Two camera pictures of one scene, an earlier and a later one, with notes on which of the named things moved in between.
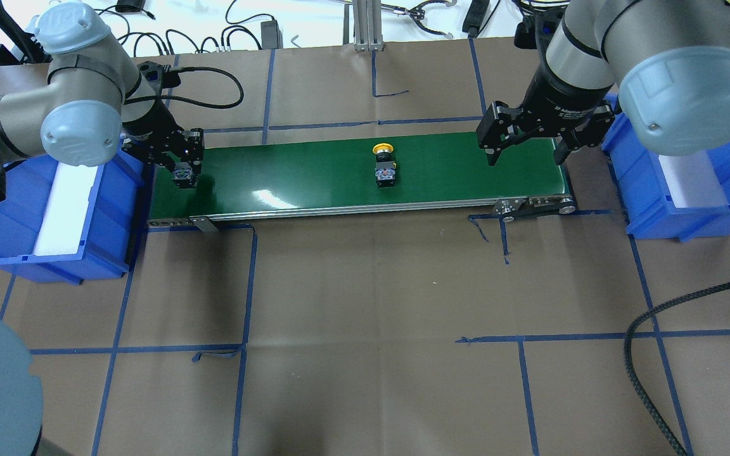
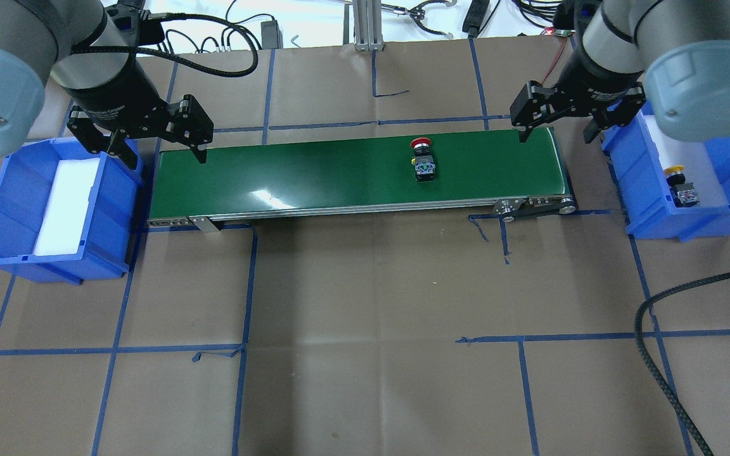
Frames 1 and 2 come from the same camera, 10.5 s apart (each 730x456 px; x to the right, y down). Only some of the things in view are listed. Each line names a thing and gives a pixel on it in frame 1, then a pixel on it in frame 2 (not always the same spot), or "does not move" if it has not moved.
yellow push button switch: x=384 y=168 -> x=684 y=194
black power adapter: x=272 y=37 does not move
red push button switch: x=182 y=174 -> x=424 y=162
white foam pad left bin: x=66 y=209 does not move
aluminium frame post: x=367 y=31 does not move
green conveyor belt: x=326 y=179 does not move
